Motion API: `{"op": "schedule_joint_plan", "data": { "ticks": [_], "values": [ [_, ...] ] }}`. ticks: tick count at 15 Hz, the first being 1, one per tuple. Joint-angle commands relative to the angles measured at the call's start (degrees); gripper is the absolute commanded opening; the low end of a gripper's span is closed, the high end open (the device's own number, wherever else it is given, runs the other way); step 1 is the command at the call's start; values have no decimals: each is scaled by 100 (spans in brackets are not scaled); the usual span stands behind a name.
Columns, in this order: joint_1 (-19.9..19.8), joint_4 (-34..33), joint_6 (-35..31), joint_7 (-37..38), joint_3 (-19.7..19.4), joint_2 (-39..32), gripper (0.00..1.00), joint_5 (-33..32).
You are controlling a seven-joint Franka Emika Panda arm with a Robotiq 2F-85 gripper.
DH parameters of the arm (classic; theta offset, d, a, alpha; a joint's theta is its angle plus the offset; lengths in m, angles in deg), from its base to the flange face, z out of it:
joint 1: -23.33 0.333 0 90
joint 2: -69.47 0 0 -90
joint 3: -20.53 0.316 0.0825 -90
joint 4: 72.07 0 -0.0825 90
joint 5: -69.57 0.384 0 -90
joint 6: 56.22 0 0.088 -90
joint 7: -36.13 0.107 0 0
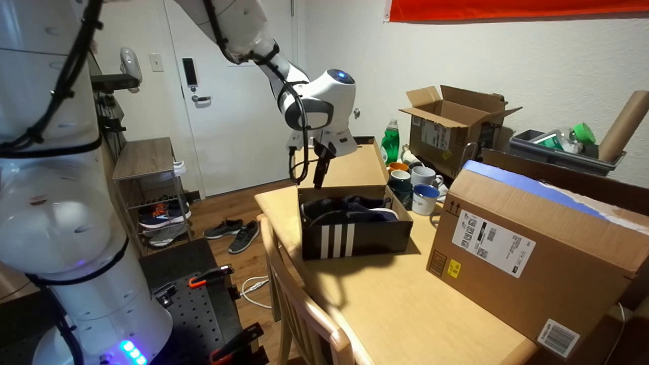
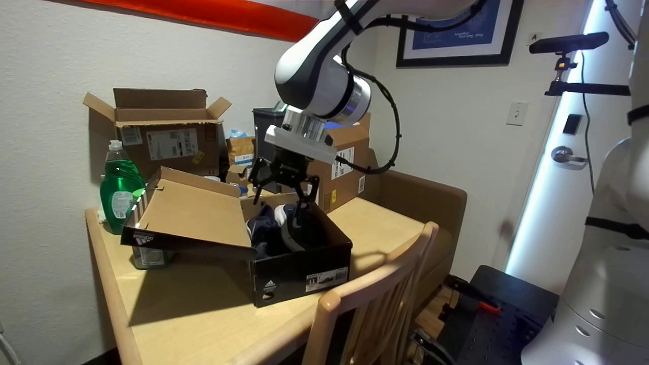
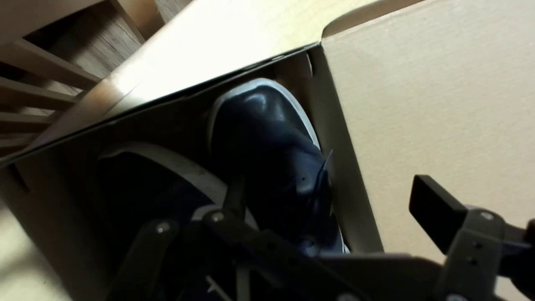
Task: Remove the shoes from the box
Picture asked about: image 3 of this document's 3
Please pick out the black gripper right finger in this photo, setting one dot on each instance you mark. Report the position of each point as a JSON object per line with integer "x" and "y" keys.
{"x": 479, "y": 251}

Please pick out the black striped shoe box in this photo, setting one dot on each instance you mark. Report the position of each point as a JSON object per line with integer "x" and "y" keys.
{"x": 435, "y": 101}

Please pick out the light wooden chair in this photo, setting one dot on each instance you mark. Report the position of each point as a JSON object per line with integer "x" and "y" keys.
{"x": 44, "y": 72}

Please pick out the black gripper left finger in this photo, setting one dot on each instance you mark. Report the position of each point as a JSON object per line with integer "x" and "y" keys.
{"x": 168, "y": 261}

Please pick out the navy sneaker with white swoosh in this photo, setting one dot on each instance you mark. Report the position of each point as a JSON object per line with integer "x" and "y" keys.
{"x": 144, "y": 189}

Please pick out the navy sneaker with white sole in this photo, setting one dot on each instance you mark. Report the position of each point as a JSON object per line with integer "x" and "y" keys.
{"x": 268, "y": 144}

